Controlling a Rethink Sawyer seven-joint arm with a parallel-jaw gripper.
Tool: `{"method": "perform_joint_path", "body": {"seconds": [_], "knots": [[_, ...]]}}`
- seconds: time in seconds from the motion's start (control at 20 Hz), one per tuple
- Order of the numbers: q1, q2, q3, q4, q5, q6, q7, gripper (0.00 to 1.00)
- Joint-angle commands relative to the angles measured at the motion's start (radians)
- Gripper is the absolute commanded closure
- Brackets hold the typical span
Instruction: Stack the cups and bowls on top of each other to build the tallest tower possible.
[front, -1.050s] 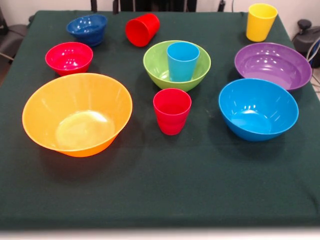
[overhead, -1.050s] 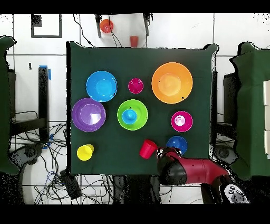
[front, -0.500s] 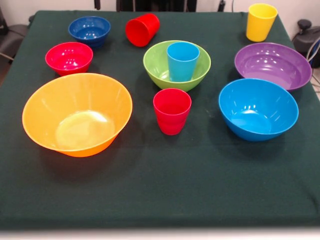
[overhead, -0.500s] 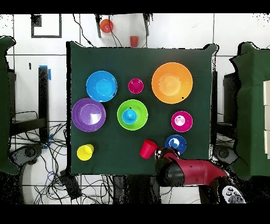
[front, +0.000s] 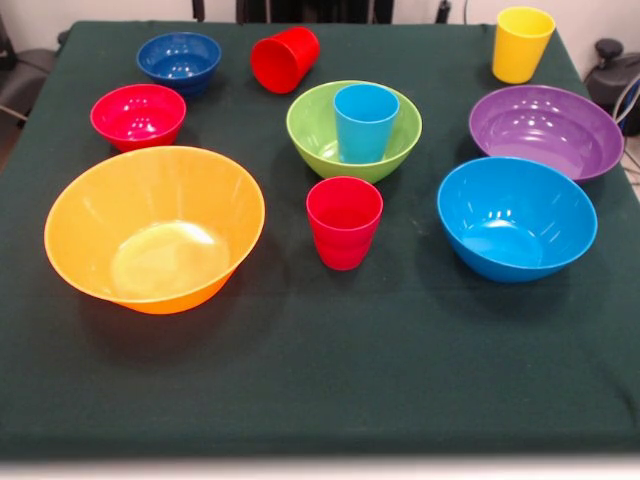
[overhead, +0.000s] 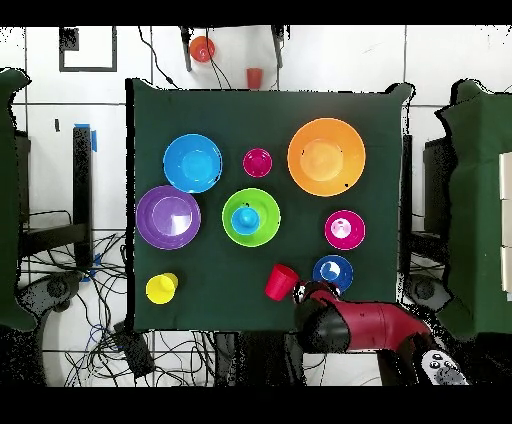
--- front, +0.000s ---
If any green bowl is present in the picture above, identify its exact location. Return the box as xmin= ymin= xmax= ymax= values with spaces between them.
xmin=285 ymin=79 xmax=424 ymax=185

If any light blue cup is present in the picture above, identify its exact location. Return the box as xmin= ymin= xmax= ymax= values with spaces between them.
xmin=333 ymin=83 xmax=401 ymax=165

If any tall red cup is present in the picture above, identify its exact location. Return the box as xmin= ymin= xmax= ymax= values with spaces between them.
xmin=249 ymin=26 xmax=321 ymax=95

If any small dark blue bowl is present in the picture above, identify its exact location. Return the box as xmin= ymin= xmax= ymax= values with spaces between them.
xmin=136 ymin=31 xmax=223 ymax=98

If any purple bowl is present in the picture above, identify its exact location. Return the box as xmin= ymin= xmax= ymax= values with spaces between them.
xmin=469 ymin=84 xmax=626 ymax=182

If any short crimson cup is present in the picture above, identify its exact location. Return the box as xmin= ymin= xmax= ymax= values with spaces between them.
xmin=305 ymin=176 xmax=385 ymax=272

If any dark green tablecloth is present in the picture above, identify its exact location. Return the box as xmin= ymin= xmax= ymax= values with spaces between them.
xmin=0 ymin=19 xmax=640 ymax=459

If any large orange bowl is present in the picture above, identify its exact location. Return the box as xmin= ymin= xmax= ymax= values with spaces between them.
xmin=43 ymin=145 xmax=267 ymax=316

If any light blue bowl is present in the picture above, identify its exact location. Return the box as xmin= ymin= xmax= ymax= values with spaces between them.
xmin=436 ymin=156 xmax=599 ymax=284

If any small crimson bowl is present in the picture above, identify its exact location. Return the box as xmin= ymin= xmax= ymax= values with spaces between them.
xmin=89 ymin=83 xmax=187 ymax=153

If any yellow cup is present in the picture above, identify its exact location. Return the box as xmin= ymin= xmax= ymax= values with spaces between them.
xmin=492 ymin=6 xmax=557 ymax=85

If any black office chair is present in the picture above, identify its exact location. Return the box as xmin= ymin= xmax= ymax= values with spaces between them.
xmin=0 ymin=14 xmax=60 ymax=121
xmin=583 ymin=38 xmax=640 ymax=121

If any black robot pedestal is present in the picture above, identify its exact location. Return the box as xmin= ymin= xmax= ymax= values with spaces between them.
xmin=189 ymin=0 xmax=454 ymax=25

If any tangle of cables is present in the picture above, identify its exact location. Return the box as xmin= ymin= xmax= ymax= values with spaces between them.
xmin=605 ymin=74 xmax=640 ymax=174

